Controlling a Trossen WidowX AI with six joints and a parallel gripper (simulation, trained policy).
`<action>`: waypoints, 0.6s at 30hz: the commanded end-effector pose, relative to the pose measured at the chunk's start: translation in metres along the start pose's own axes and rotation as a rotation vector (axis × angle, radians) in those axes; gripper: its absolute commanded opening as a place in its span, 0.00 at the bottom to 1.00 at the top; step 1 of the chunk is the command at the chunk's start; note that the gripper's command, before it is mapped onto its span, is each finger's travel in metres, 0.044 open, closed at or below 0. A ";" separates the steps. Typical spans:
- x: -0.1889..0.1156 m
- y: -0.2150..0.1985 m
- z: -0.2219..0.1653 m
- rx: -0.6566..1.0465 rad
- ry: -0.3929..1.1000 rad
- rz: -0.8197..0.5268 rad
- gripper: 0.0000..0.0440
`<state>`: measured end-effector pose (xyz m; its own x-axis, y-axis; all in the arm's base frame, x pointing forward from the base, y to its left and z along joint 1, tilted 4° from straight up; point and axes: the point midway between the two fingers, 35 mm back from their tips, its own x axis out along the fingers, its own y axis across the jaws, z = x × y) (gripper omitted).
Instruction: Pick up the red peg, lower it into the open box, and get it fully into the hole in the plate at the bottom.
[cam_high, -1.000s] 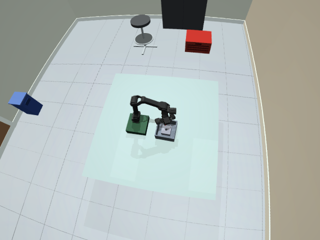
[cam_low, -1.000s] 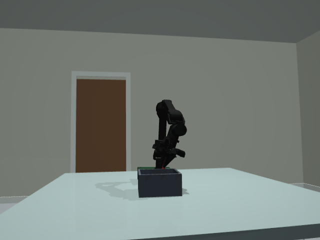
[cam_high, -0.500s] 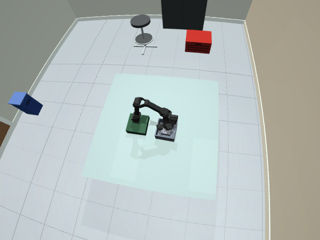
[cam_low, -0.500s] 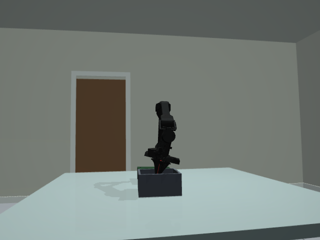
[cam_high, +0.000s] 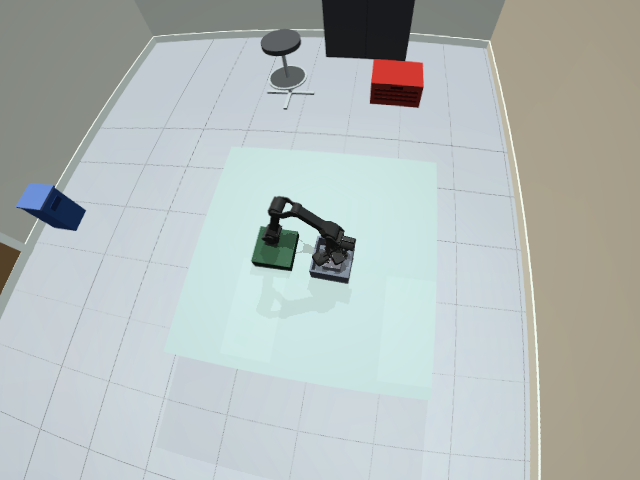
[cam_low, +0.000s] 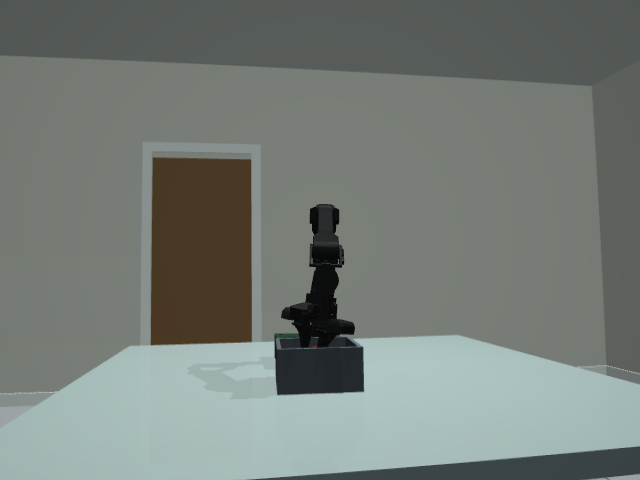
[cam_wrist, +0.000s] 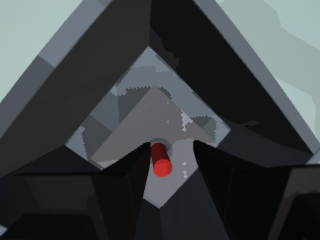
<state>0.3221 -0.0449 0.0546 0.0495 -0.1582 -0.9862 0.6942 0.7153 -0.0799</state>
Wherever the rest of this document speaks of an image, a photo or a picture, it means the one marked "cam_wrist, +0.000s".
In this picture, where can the dark red peg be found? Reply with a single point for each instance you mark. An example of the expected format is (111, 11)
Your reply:
(162, 165)

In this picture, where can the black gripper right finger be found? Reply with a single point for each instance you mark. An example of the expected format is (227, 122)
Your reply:
(252, 201)

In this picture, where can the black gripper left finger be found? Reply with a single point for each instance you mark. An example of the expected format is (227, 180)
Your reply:
(112, 197)

